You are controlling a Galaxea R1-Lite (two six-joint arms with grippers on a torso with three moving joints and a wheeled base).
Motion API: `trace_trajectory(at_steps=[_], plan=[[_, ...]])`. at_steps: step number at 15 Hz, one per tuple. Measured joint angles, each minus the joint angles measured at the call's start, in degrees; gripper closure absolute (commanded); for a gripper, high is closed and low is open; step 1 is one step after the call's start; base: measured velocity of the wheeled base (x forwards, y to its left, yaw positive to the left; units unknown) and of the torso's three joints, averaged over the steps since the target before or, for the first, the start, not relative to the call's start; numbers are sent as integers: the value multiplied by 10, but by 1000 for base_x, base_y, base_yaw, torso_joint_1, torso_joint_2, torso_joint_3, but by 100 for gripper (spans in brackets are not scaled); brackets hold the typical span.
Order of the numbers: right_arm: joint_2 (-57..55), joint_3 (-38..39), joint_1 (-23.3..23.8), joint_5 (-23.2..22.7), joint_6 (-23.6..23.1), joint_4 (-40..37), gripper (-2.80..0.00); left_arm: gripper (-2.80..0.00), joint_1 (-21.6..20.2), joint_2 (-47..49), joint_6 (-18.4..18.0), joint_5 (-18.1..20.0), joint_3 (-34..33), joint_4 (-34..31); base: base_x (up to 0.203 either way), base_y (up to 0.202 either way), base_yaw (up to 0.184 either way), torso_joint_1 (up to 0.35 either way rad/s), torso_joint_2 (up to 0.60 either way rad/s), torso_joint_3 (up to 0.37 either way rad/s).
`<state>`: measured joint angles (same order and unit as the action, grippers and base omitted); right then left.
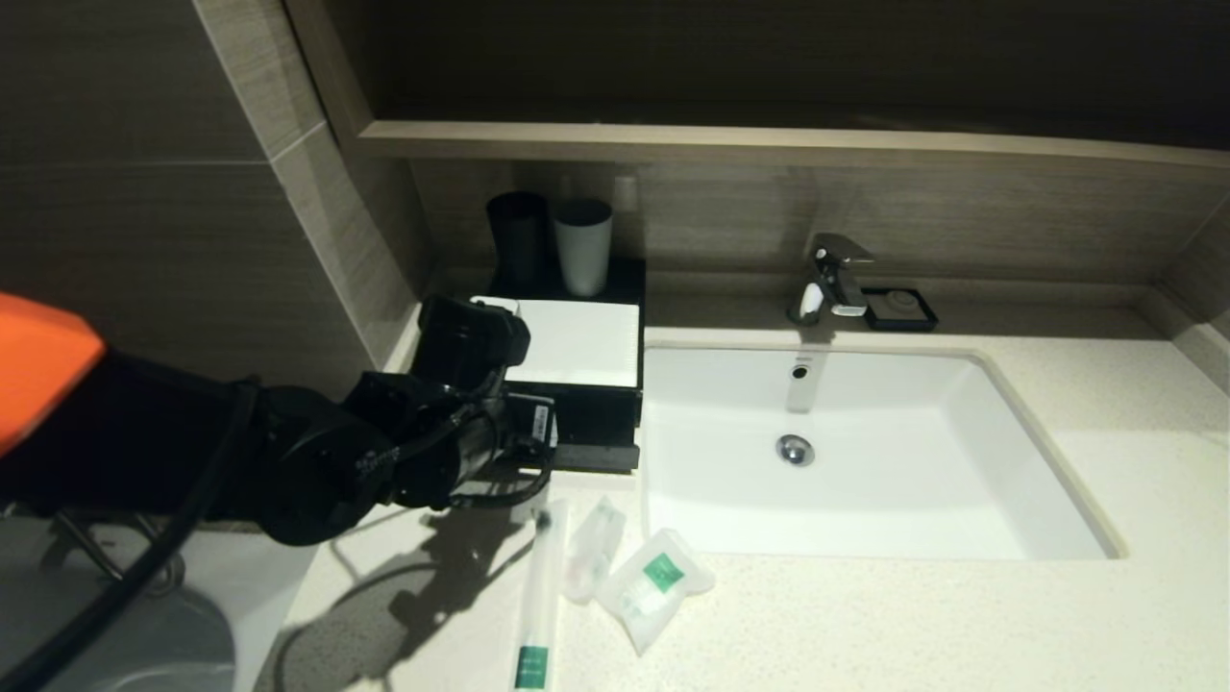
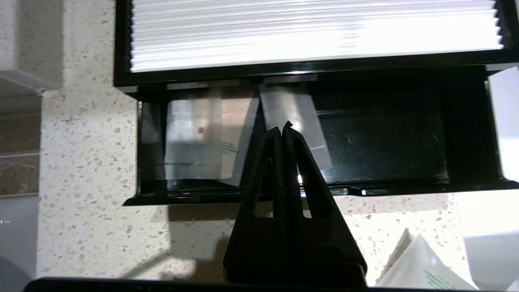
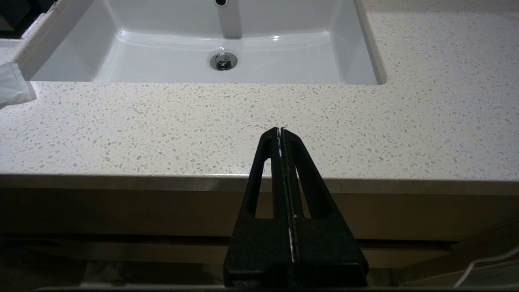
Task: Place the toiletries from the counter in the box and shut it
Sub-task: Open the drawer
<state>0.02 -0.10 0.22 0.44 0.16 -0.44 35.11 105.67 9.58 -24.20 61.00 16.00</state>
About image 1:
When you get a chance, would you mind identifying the long toothbrush packet green label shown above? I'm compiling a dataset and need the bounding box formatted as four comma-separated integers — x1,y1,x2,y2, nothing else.
512,500,570,691

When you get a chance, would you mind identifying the black amenity box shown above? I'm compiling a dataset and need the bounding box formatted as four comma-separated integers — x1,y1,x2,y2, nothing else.
471,256,647,453

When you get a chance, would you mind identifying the white ribbed pad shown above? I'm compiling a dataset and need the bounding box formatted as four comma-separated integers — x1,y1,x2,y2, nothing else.
471,296,641,389

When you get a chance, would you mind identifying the small translucent packet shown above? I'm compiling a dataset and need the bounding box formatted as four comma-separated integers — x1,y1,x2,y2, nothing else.
563,496,627,605

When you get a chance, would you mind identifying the black cup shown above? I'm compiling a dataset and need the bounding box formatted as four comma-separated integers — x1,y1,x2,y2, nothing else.
486,191,554,289

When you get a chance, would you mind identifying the grey cup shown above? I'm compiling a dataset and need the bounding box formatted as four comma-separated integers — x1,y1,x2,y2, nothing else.
553,198,614,297

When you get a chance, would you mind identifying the clear packet green label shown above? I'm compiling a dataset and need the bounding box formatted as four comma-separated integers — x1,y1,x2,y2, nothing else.
596,528,716,656

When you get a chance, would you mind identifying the chrome faucet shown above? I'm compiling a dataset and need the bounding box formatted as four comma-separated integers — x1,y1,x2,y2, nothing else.
788,233,875,326

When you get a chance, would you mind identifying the white sink basin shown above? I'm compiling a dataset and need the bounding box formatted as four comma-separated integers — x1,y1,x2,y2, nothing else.
641,344,1123,561

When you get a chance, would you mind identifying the grey toilet lid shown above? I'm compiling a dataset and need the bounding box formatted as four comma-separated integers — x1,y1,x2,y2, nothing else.
0,514,237,692

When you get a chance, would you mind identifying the black soap dish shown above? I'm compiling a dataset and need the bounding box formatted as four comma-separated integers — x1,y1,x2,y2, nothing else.
862,286,939,333

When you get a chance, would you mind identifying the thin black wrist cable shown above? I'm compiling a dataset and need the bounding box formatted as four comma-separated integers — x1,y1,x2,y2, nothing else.
447,452,558,510

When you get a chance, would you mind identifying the metal hose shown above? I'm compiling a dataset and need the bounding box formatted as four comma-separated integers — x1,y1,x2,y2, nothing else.
43,509,188,599

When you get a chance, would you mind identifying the wooden wall ledge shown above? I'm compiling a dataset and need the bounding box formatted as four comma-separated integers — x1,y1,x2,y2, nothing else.
357,120,1230,174

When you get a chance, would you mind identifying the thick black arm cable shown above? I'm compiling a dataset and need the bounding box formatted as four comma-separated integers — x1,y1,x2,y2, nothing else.
0,380,262,692

